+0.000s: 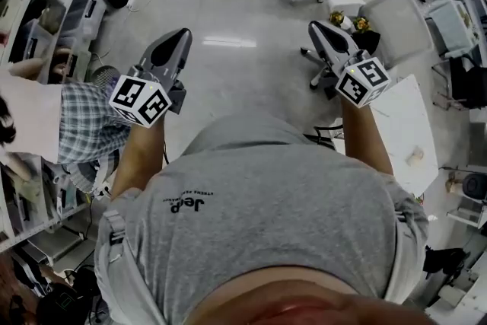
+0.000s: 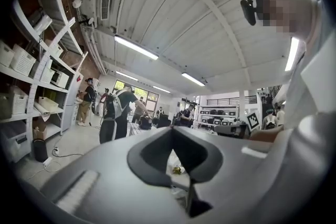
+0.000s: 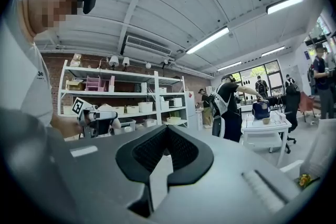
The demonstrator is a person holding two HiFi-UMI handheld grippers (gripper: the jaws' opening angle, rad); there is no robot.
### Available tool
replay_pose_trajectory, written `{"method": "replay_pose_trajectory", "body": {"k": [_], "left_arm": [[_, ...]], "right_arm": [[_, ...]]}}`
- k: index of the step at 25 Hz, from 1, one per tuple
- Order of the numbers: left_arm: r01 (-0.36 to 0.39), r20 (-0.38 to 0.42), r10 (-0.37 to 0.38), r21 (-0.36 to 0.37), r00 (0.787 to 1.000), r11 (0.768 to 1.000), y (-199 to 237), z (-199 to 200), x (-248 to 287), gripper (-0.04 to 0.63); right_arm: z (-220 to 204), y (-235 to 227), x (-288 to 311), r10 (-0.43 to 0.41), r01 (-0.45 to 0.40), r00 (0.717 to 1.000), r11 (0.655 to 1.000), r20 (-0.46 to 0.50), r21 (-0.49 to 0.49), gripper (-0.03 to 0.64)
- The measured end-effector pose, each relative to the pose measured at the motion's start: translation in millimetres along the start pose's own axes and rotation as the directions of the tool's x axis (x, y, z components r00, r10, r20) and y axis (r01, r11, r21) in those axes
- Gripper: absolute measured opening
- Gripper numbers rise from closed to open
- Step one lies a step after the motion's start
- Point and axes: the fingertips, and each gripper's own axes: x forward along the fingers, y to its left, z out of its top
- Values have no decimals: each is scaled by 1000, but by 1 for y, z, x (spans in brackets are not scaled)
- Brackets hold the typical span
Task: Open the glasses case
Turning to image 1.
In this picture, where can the person's head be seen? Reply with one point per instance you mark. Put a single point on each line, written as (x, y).
(312, 306)

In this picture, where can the yellow flower bunch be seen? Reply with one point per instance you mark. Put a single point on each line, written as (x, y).
(336, 17)
(361, 24)

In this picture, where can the white office chair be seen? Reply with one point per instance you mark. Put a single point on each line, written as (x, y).
(395, 23)

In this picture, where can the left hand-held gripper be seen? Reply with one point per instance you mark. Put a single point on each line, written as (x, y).
(139, 101)

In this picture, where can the table with pale green cloth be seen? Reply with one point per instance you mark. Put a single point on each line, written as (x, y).
(451, 24)

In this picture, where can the small black round fan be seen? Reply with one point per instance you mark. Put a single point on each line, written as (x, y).
(475, 185)

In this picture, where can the person's left forearm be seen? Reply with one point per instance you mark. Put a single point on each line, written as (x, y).
(137, 156)

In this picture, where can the white floor fan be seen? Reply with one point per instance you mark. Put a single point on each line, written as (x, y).
(104, 74)

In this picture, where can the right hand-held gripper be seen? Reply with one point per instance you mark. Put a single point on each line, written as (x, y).
(363, 81)

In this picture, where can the black mesh office chair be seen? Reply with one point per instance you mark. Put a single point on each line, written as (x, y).
(470, 81)

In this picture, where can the black bag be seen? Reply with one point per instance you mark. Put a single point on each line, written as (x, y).
(367, 40)

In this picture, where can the person's right forearm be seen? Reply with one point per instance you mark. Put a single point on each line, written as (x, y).
(365, 137)

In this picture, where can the white marble table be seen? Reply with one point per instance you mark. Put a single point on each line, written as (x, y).
(403, 118)

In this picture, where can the small beige object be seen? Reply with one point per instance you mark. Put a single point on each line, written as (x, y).
(415, 157)

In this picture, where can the person's grey t-shirt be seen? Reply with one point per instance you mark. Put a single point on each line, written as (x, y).
(266, 201)

